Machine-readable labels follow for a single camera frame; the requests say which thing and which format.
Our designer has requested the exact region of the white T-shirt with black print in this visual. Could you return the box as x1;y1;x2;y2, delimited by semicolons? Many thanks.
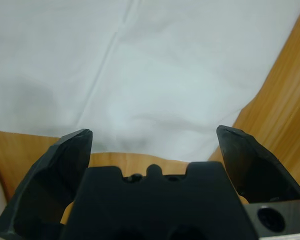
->
0;0;300;163

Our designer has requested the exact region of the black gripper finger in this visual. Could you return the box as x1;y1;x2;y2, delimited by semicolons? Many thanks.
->
216;124;300;204
0;128;93;237

